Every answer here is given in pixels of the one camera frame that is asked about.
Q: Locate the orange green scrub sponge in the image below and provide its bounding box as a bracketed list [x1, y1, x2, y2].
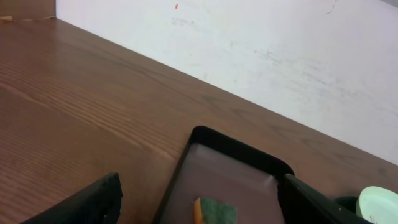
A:
[193, 197, 237, 224]

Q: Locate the light green plate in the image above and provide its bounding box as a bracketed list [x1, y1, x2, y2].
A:
[356, 186, 398, 224]

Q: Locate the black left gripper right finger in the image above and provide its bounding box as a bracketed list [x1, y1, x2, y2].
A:
[279, 174, 368, 224]

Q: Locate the black rectangular tray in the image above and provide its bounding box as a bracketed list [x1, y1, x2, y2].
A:
[153, 126, 293, 223]

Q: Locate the black round tray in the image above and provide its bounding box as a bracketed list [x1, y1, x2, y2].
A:
[335, 196, 358, 213]

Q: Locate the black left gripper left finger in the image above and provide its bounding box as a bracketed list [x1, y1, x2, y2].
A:
[21, 172, 123, 224]

